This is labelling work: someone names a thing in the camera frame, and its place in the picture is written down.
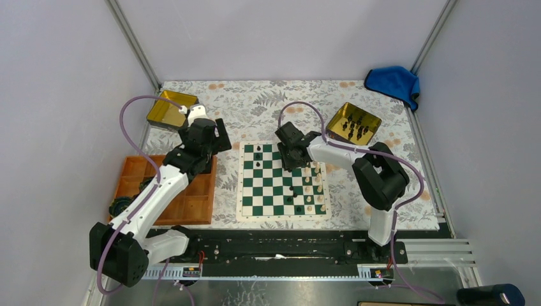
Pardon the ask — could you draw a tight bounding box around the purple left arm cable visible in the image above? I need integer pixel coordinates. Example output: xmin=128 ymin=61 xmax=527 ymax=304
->
xmin=96 ymin=95 xmax=187 ymax=296

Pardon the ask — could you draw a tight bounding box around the blue cloth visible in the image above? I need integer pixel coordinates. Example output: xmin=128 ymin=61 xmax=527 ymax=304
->
xmin=364 ymin=66 xmax=420 ymax=112

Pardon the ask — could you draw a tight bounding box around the orange compartment tray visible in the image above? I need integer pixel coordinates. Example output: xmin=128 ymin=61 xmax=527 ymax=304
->
xmin=107 ymin=156 xmax=218 ymax=226

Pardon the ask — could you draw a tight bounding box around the green white chess board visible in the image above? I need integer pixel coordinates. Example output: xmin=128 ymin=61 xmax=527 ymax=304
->
xmin=235 ymin=141 xmax=332 ymax=222

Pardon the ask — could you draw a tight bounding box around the black cylinder bottom right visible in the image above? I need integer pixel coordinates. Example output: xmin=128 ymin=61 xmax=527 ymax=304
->
xmin=456 ymin=284 xmax=526 ymax=306

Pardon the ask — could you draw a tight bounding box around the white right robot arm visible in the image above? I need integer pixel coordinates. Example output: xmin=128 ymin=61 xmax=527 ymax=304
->
xmin=275 ymin=122 xmax=410 ymax=263

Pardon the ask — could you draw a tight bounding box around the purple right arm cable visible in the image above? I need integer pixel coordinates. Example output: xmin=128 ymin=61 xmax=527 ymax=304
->
xmin=278 ymin=101 xmax=445 ymax=304

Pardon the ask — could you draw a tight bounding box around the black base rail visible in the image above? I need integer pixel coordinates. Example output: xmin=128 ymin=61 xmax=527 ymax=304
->
xmin=158 ymin=229 xmax=409 ymax=266

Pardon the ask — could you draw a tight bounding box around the dark spinning top upper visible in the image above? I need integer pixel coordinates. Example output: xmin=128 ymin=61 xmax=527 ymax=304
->
xmin=138 ymin=177 xmax=153 ymax=193

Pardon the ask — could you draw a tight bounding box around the floral table mat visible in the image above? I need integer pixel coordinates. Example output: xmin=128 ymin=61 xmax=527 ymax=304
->
xmin=163 ymin=80 xmax=422 ymax=230

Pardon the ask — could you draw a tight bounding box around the gold tin with chess pieces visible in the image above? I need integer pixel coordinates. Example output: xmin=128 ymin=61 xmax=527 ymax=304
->
xmin=325 ymin=102 xmax=382 ymax=146

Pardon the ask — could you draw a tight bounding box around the empty gold tin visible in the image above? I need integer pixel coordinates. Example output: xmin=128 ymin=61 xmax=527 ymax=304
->
xmin=147 ymin=90 xmax=199 ymax=132

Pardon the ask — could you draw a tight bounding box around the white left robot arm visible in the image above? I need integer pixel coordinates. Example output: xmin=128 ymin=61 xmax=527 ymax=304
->
xmin=89 ymin=104 xmax=231 ymax=287

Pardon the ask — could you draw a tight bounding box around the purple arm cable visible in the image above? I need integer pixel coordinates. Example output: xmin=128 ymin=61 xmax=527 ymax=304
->
xmin=96 ymin=95 xmax=187 ymax=296
xmin=278 ymin=101 xmax=445 ymax=304

